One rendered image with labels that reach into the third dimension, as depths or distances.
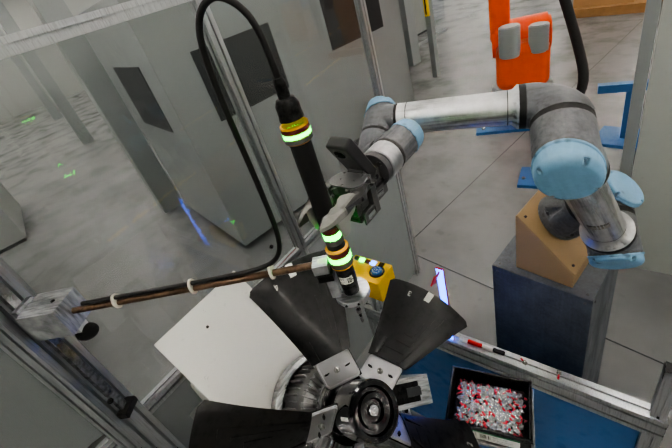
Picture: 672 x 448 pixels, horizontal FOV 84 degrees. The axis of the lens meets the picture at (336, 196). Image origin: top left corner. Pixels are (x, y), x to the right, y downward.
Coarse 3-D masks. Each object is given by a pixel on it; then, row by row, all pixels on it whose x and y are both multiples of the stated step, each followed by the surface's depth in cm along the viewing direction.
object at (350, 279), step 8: (280, 80) 50; (280, 88) 51; (280, 96) 51; (288, 96) 51; (280, 104) 51; (288, 104) 51; (296, 104) 52; (280, 112) 52; (288, 112) 51; (296, 112) 52; (280, 120) 53; (288, 120) 52; (296, 120) 52; (352, 264) 69; (336, 272) 69; (344, 272) 68; (352, 272) 69; (344, 280) 69; (352, 280) 69; (344, 288) 71; (352, 288) 70
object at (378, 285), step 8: (360, 256) 139; (360, 264) 135; (368, 264) 134; (376, 264) 133; (360, 272) 132; (368, 272) 131; (384, 272) 128; (392, 272) 131; (368, 280) 127; (376, 280) 126; (384, 280) 128; (376, 288) 127; (384, 288) 128; (376, 296) 130; (384, 296) 129
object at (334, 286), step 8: (320, 256) 70; (312, 264) 68; (320, 264) 68; (328, 264) 69; (320, 272) 68; (328, 272) 68; (320, 280) 69; (328, 280) 69; (336, 280) 70; (360, 280) 74; (336, 288) 70; (360, 288) 72; (368, 288) 72; (336, 296) 72; (344, 296) 71; (352, 296) 71; (360, 296) 70; (368, 296) 71; (344, 304) 70; (352, 304) 70; (360, 304) 70
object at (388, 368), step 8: (368, 360) 90; (376, 360) 90; (384, 360) 89; (368, 368) 89; (376, 368) 88; (384, 368) 88; (392, 368) 87; (400, 368) 86; (360, 376) 87; (368, 376) 87; (376, 376) 86; (384, 376) 86; (392, 376) 85; (392, 384) 84
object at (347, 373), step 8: (344, 352) 83; (328, 360) 84; (336, 360) 83; (344, 360) 83; (352, 360) 82; (320, 368) 84; (328, 368) 84; (344, 368) 83; (352, 368) 82; (328, 376) 84; (336, 376) 83; (344, 376) 82; (352, 376) 82; (328, 384) 84; (336, 384) 83
